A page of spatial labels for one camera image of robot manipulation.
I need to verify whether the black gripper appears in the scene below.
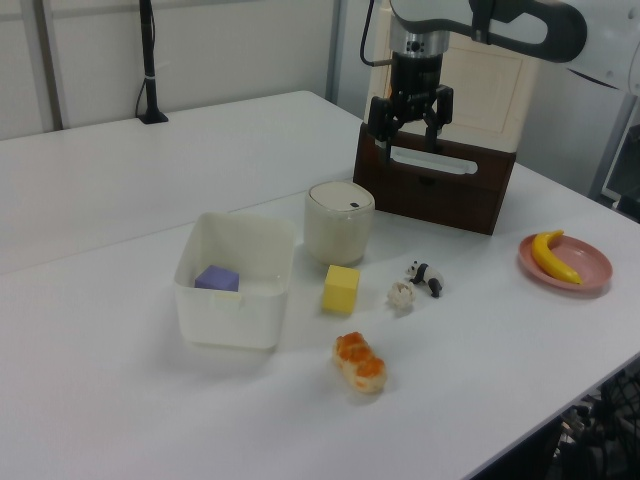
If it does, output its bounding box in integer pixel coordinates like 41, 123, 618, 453
368, 49, 455, 165

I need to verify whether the orange glazed toy bread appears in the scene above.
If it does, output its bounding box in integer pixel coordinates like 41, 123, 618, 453
332, 331, 388, 395

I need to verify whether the white plastic basket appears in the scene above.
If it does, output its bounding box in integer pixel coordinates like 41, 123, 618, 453
173, 211, 297, 351

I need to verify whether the cream toy appliance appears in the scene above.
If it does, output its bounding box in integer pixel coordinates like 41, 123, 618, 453
367, 0, 540, 152

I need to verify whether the brown wooden drawer box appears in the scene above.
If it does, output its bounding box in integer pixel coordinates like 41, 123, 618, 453
352, 122, 517, 236

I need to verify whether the cream lidded bin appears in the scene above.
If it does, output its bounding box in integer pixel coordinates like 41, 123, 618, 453
303, 181, 376, 266

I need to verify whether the toy panda figure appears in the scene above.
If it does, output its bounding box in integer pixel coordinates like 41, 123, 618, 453
405, 260, 446, 299

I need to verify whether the crumpled paper ball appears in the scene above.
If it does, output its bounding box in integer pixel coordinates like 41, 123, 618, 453
386, 281, 416, 312

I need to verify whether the yellow cube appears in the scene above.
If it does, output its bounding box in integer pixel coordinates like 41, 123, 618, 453
321, 264, 362, 316

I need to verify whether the yellow toy banana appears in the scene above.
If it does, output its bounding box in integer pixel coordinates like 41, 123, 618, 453
530, 229, 584, 286

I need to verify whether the pink plate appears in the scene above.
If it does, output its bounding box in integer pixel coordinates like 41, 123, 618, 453
517, 232, 614, 298

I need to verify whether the purple cube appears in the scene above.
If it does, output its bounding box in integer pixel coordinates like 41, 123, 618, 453
193, 264, 242, 293

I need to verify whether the black pole with clamp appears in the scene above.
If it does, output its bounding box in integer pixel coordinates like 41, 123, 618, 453
135, 0, 170, 125

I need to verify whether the black mesh chair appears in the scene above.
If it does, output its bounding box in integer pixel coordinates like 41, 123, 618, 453
542, 357, 640, 480

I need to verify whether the white drawer handle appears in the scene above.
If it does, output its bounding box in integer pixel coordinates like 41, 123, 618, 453
388, 145, 479, 176

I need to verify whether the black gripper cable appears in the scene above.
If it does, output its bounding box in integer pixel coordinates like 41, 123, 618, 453
358, 0, 394, 67

